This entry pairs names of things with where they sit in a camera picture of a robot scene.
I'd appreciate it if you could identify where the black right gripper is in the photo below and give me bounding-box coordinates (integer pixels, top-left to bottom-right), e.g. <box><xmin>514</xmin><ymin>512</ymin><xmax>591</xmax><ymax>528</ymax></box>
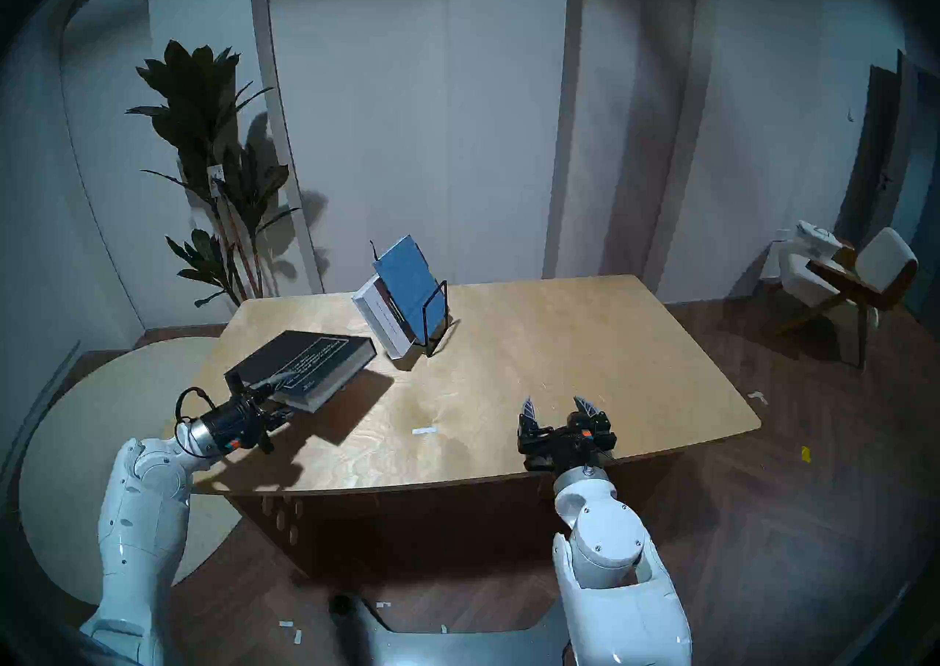
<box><xmin>516</xmin><ymin>396</ymin><xmax>618</xmax><ymax>473</ymax></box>

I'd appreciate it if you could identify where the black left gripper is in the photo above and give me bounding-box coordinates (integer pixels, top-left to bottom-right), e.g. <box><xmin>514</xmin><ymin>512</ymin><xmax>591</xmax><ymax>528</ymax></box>
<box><xmin>200</xmin><ymin>371</ymin><xmax>298</xmax><ymax>456</ymax></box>

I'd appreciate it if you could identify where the thick black hardcover book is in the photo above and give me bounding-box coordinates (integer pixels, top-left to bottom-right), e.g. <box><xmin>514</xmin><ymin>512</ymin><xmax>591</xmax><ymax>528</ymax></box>
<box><xmin>224</xmin><ymin>330</ymin><xmax>377</xmax><ymax>414</ymax></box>

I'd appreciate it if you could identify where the white book brown cover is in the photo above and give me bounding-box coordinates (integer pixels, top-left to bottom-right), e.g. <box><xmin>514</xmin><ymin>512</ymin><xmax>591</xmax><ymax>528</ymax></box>
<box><xmin>351</xmin><ymin>274</ymin><xmax>419</xmax><ymax>360</ymax></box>

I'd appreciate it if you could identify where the thin blue book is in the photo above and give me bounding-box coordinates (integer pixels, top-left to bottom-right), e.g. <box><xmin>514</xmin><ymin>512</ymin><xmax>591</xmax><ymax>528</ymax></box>
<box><xmin>369</xmin><ymin>235</ymin><xmax>447</xmax><ymax>346</ymax></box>

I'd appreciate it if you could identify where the round beige rug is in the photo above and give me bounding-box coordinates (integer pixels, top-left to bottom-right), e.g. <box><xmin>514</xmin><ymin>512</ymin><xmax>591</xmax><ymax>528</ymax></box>
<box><xmin>18</xmin><ymin>336</ymin><xmax>243</xmax><ymax>606</ymax></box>

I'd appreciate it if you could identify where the tall green potted plant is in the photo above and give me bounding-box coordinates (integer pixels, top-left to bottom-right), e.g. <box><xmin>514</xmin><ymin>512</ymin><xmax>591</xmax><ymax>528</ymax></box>
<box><xmin>125</xmin><ymin>40</ymin><xmax>302</xmax><ymax>309</ymax></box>

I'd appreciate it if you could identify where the white bag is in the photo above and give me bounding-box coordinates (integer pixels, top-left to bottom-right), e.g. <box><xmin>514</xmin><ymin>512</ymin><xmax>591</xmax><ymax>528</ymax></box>
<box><xmin>795</xmin><ymin>220</ymin><xmax>843</xmax><ymax>259</ymax></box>

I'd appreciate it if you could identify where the white wooden armchair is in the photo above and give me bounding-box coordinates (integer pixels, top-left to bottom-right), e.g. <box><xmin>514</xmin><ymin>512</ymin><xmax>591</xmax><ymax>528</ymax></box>
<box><xmin>767</xmin><ymin>226</ymin><xmax>919</xmax><ymax>369</ymax></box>

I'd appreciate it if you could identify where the dark door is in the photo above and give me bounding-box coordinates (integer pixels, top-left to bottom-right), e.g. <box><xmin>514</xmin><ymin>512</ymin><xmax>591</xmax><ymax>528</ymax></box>
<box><xmin>837</xmin><ymin>51</ymin><xmax>940</xmax><ymax>320</ymax></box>

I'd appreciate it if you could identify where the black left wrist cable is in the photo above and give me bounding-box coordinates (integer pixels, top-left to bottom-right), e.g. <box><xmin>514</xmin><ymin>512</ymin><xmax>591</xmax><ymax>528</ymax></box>
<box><xmin>174</xmin><ymin>387</ymin><xmax>221</xmax><ymax>460</ymax></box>

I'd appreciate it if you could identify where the black wire book stand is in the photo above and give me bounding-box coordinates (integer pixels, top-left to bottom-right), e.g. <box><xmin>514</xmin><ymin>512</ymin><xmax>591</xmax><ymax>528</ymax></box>
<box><xmin>411</xmin><ymin>280</ymin><xmax>452</xmax><ymax>358</ymax></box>

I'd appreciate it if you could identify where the grey metal robot base plate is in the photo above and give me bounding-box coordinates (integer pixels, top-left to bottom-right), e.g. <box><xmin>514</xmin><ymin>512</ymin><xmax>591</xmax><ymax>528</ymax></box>
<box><xmin>329</xmin><ymin>593</ymin><xmax>574</xmax><ymax>666</ymax></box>

